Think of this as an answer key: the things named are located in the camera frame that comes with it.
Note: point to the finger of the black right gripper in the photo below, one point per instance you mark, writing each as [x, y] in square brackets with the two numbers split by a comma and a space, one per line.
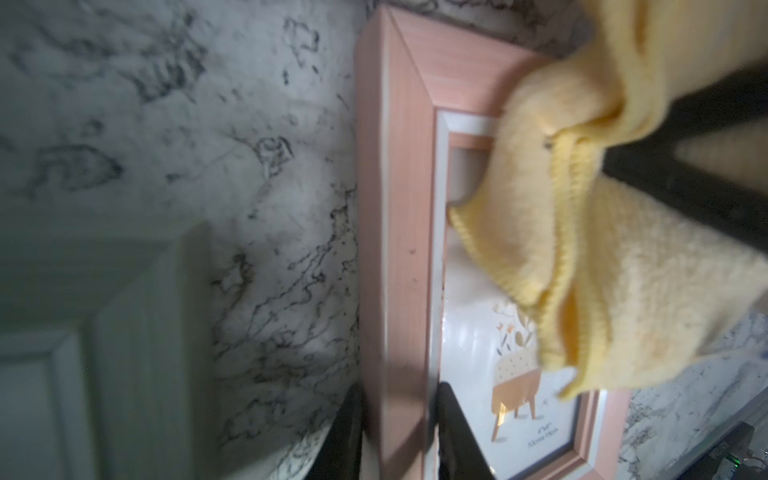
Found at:
[655, 165]

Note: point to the pink picture frame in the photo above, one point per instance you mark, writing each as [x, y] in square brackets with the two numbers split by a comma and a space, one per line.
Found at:
[423, 87]

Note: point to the yellow cleaning cloth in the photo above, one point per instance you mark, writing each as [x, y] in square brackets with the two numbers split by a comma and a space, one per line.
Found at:
[622, 288]

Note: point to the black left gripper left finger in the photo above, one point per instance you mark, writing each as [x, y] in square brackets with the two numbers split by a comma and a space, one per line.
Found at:
[339, 457]

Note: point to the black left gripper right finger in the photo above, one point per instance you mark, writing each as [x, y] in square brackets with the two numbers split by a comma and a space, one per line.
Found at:
[460, 457]

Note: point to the grey-green picture frame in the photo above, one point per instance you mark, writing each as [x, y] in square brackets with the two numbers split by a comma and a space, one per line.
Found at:
[106, 349]

